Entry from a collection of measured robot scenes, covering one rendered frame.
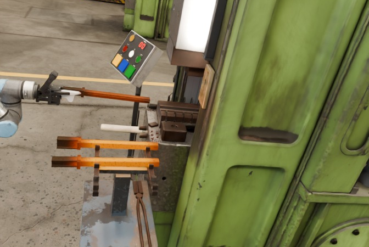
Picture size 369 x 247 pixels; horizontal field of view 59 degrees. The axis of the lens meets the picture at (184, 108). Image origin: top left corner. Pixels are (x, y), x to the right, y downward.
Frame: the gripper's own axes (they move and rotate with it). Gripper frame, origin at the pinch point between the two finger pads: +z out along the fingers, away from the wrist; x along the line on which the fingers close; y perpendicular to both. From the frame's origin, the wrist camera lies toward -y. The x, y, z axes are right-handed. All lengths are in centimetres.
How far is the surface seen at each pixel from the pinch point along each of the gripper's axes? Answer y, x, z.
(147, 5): 40, -495, 66
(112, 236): 33, 61, 21
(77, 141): 5.2, 37.3, 4.4
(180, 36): -37, 13, 44
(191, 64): -23, 8, 52
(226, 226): 48, 42, 77
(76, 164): 7.7, 48.8, 5.5
